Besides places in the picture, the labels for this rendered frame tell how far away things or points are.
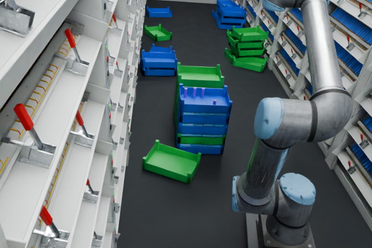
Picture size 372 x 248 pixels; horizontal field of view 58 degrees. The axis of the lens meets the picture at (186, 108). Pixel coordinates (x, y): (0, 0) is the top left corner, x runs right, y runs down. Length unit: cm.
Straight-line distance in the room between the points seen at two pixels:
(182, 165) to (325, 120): 128
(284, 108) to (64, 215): 59
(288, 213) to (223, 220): 45
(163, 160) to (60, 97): 152
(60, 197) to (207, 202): 128
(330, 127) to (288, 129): 11
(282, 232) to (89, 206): 92
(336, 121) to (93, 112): 64
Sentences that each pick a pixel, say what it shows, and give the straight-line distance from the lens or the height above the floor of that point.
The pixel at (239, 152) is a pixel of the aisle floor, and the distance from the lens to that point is 225.
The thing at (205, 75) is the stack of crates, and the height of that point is 32.
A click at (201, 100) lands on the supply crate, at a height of 32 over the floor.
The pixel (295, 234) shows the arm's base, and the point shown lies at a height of 23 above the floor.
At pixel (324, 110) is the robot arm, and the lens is 96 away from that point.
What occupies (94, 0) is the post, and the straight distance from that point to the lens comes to 85.
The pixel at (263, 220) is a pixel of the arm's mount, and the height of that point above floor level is 16.
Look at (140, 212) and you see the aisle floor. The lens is 183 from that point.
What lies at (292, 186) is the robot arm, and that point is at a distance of 147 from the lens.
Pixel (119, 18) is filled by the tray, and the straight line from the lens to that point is 160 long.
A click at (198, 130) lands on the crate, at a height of 18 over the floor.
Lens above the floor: 141
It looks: 33 degrees down
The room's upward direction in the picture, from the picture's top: 6 degrees clockwise
